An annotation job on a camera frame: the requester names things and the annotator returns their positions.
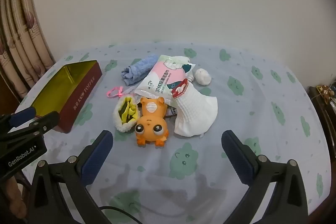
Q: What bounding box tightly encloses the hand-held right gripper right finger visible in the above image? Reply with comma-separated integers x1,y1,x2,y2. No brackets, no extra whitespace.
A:
222,130,310,224

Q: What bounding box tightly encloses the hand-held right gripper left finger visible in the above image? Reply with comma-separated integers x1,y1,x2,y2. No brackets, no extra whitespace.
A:
29,130,114,224

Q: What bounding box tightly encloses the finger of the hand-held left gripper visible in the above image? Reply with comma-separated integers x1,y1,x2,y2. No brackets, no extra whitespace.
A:
0,111,61,142
0,107,37,133

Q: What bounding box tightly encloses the white fuzzy pouch yellow inside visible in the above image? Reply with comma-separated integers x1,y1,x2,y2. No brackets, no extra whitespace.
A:
113,95,141,133

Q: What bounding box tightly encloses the red tin box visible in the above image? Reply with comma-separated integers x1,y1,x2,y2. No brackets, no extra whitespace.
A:
14,60,103,134

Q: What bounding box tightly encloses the white sock with red label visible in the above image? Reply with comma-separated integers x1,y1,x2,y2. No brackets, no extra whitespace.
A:
171,78,219,138

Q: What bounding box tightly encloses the pink ribbon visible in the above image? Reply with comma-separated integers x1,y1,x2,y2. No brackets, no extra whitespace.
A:
106,86,125,98

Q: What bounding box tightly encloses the orange squishy animal toy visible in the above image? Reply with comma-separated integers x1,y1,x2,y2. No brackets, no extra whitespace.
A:
135,97,168,148

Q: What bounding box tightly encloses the white soft ball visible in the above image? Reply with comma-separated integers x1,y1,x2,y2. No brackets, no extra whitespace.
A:
194,68,212,86

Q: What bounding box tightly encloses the blue towel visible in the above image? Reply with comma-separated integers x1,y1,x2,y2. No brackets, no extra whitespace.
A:
121,54,159,86

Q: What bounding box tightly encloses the white pink wet wipes packet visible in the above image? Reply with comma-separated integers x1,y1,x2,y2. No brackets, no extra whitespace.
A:
134,54,197,105

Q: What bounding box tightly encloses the person's left forearm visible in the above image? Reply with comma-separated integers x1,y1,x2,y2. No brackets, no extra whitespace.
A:
0,177,27,217

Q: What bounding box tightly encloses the green cloud print bedsheet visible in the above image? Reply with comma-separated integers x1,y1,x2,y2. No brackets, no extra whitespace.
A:
16,42,331,224

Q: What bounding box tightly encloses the beige printed curtain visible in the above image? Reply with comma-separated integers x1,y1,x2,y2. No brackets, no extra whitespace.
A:
0,0,55,101

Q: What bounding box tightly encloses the dark wooden furniture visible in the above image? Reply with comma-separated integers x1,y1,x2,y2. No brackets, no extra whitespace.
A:
307,84,336,161

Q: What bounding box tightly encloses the brown patterned object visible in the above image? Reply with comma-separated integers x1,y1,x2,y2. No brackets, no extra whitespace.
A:
316,84,335,104

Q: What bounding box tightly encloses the black cable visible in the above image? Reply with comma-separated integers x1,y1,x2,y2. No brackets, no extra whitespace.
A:
100,205,143,224

